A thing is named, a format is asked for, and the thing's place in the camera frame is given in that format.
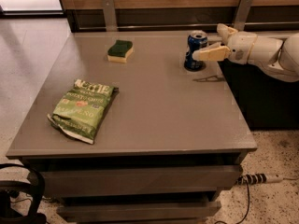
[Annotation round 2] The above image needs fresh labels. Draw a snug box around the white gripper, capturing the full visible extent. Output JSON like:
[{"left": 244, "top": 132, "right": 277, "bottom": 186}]
[{"left": 192, "top": 23, "right": 257, "bottom": 64}]

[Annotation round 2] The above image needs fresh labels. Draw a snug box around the black cable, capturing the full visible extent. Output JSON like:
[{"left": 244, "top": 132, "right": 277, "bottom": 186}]
[{"left": 213, "top": 182, "right": 251, "bottom": 224}]

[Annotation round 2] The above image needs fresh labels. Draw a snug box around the black chair base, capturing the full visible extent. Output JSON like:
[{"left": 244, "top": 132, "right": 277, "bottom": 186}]
[{"left": 0, "top": 163, "right": 47, "bottom": 224}]

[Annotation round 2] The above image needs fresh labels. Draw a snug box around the right metal bracket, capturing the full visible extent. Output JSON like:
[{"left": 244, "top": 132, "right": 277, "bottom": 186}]
[{"left": 233, "top": 0, "right": 253, "bottom": 31}]

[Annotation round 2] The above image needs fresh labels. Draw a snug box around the left metal bracket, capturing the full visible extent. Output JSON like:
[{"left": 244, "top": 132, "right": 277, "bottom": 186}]
[{"left": 101, "top": 0, "right": 118, "bottom": 32}]

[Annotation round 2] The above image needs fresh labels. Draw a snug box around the green potato chips bag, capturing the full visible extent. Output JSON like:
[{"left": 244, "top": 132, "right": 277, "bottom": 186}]
[{"left": 48, "top": 79, "right": 118, "bottom": 145}]

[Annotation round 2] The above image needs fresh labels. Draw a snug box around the metal bracket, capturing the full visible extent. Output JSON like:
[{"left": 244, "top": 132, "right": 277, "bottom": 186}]
[
  {"left": 233, "top": 0, "right": 253, "bottom": 31},
  {"left": 101, "top": 0, "right": 118, "bottom": 32}
]

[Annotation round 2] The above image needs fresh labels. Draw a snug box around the green and yellow sponge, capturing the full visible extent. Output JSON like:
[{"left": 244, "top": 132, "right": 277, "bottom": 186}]
[{"left": 107, "top": 40, "right": 134, "bottom": 63}]

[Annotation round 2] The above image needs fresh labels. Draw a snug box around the lower grey drawer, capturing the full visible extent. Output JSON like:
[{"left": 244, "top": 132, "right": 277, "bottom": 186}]
[{"left": 57, "top": 202, "right": 221, "bottom": 222}]

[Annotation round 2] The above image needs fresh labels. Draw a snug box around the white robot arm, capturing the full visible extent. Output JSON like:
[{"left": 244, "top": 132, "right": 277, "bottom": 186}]
[{"left": 192, "top": 23, "right": 299, "bottom": 82}]

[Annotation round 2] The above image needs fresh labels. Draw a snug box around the white power strip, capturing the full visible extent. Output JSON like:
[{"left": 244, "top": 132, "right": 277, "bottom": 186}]
[{"left": 236, "top": 174, "right": 283, "bottom": 185}]

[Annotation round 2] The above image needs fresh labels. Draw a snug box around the upper grey drawer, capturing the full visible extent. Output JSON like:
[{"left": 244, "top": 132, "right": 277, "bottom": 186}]
[{"left": 42, "top": 165, "right": 242, "bottom": 198}]

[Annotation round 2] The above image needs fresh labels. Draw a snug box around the blue pepsi can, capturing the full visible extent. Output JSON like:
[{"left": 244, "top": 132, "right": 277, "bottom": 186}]
[{"left": 184, "top": 30, "right": 207, "bottom": 71}]

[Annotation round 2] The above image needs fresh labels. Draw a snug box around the horizontal metal rail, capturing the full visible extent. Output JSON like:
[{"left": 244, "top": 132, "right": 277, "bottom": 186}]
[{"left": 78, "top": 21, "right": 299, "bottom": 32}]

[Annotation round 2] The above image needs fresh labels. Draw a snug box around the grey drawer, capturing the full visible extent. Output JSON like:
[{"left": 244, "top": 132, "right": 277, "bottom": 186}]
[
  {"left": 42, "top": 165, "right": 242, "bottom": 198},
  {"left": 57, "top": 202, "right": 221, "bottom": 222}
]

